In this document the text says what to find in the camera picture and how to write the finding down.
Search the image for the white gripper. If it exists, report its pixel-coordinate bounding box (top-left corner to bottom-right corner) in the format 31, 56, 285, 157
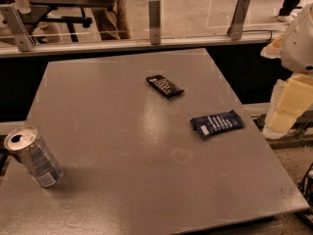
260, 4, 313, 139

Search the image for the silver redbull can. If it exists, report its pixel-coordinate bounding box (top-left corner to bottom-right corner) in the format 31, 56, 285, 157
4, 125, 64, 188

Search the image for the person leg white shoe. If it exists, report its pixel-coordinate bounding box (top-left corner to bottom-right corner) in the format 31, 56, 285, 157
277, 0, 300, 23

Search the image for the blue snack bar wrapper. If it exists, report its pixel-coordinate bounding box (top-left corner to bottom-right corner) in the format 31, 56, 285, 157
190, 110, 245, 139

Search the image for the black snack bar wrapper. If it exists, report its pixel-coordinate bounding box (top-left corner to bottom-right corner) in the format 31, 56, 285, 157
146, 74, 184, 99

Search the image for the person in beige pants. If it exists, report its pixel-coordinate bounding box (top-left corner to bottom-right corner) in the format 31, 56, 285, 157
92, 0, 131, 40

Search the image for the black desk with stand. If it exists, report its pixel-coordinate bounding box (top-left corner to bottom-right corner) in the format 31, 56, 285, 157
20, 0, 117, 42

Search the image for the right metal barrier bracket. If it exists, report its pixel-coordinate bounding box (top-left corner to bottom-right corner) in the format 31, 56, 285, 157
227, 0, 250, 40

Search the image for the metal barrier bracket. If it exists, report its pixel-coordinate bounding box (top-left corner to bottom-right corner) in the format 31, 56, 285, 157
0, 4, 34, 52
227, 0, 250, 40
149, 0, 160, 45

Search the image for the black cable bundle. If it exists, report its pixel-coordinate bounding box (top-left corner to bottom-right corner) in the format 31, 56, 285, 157
294, 163, 313, 230

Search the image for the middle metal barrier bracket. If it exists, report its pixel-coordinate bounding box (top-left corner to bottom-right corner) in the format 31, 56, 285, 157
149, 0, 160, 45

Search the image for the left metal barrier bracket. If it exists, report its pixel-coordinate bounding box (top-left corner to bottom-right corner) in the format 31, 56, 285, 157
0, 4, 34, 52

